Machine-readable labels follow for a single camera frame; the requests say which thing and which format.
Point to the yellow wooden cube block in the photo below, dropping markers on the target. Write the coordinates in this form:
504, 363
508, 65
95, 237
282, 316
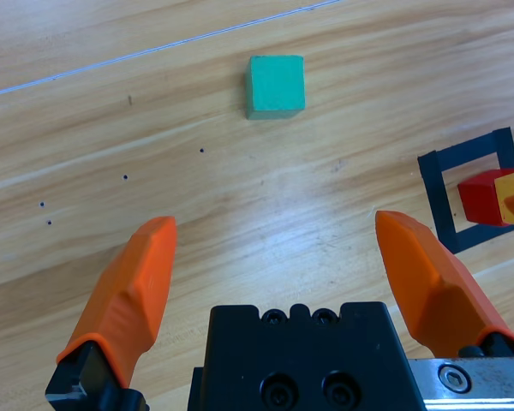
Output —
507, 186

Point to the red wooden cube block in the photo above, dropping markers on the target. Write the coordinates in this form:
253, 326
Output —
477, 201

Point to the green wooden cube block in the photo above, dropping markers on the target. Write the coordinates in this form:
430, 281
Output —
276, 83

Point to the black tape square outline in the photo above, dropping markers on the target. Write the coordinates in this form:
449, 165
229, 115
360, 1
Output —
438, 205

